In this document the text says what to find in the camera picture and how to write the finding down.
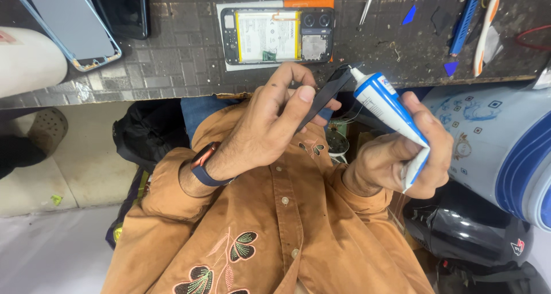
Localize person's left hand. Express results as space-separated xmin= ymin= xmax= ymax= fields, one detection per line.
xmin=214 ymin=62 xmax=343 ymax=180

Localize person's right hand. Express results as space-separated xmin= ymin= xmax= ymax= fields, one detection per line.
xmin=342 ymin=92 xmax=455 ymax=199

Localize white blue glue tube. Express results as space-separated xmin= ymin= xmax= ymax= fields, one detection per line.
xmin=349 ymin=67 xmax=431 ymax=194

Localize black phone panel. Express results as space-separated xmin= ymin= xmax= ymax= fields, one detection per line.
xmin=295 ymin=63 xmax=359 ymax=134

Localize small white pot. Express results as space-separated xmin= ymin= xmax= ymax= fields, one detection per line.
xmin=326 ymin=121 xmax=350 ymax=164

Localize blue jeans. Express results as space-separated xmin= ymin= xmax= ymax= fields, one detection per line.
xmin=180 ymin=96 xmax=252 ymax=146

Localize navy band smartwatch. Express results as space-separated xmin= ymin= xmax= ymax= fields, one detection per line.
xmin=190 ymin=142 xmax=238 ymax=187

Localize brown embroidered shirt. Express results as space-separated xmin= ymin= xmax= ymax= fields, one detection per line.
xmin=101 ymin=100 xmax=436 ymax=294

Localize opened smartphone with battery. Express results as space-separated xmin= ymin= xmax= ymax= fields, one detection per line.
xmin=220 ymin=7 xmax=335 ymax=66

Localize black grid work mat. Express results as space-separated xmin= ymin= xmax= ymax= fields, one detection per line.
xmin=0 ymin=0 xmax=551 ymax=110

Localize black helmet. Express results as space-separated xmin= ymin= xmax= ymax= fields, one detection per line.
xmin=402 ymin=181 xmax=535 ymax=270

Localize white blue water jug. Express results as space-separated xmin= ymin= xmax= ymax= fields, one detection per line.
xmin=421 ymin=82 xmax=551 ymax=233

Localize black bag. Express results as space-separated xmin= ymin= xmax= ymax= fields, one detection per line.
xmin=112 ymin=99 xmax=191 ymax=175

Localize orange card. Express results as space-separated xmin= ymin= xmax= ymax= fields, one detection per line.
xmin=283 ymin=0 xmax=335 ymax=9

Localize metal tweezers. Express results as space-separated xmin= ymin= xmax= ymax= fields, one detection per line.
xmin=359 ymin=0 xmax=379 ymax=26

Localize blue plastic pry tool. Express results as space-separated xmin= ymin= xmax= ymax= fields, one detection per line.
xmin=449 ymin=0 xmax=486 ymax=57

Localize orange white toothbrush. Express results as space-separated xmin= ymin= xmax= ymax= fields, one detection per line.
xmin=473 ymin=0 xmax=505 ymax=78

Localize black smartphone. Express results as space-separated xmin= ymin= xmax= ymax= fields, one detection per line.
xmin=85 ymin=0 xmax=151 ymax=41

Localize beige perforated shoe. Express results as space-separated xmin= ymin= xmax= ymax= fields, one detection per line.
xmin=27 ymin=107 xmax=69 ymax=158

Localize light blue phone back cover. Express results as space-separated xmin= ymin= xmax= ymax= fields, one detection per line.
xmin=6 ymin=0 xmax=123 ymax=73

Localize white cylindrical object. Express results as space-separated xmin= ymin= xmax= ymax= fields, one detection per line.
xmin=0 ymin=26 xmax=69 ymax=99

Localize red cable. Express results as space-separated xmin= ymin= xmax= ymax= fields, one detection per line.
xmin=515 ymin=24 xmax=551 ymax=52

